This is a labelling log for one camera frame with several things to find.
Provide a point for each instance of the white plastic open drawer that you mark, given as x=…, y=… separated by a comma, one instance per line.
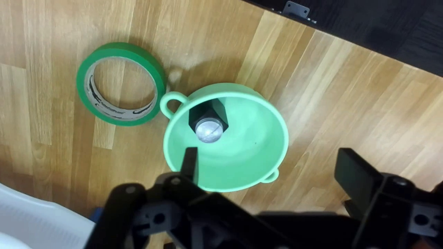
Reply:
x=36, y=222

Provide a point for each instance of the blue toy block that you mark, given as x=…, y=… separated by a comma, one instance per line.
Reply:
x=95, y=216

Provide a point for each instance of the green masking tape roll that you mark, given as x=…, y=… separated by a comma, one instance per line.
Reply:
x=120, y=50

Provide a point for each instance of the black can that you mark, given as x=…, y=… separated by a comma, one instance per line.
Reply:
x=209, y=129

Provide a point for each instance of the light green plastic bowl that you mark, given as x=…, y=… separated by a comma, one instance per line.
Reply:
x=249, y=153

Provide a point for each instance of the grey metal table frame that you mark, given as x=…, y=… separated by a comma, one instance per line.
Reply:
x=297, y=9

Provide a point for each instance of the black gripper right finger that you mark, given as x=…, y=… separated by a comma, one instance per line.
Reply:
x=359, y=178

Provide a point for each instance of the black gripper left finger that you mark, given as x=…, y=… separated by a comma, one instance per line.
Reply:
x=188, y=167

